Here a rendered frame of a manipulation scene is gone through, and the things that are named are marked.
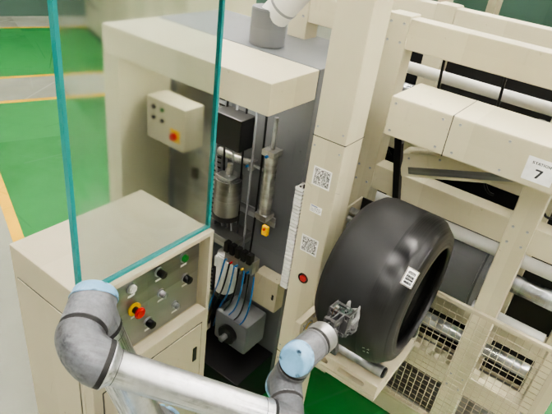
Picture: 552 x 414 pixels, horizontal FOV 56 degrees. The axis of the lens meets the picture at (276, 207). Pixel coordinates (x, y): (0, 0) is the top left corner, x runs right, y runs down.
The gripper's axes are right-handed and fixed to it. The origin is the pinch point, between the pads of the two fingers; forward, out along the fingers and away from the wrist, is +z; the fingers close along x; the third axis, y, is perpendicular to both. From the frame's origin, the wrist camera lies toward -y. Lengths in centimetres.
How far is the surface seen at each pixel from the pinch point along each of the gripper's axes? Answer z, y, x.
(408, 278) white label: 8.9, 15.0, -10.1
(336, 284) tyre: 2.4, 4.5, 9.8
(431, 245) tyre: 21.7, 22.9, -10.2
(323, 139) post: 16, 44, 35
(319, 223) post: 20.3, 12.8, 29.8
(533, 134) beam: 47, 62, -22
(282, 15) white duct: 41, 76, 78
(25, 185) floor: 87, -114, 334
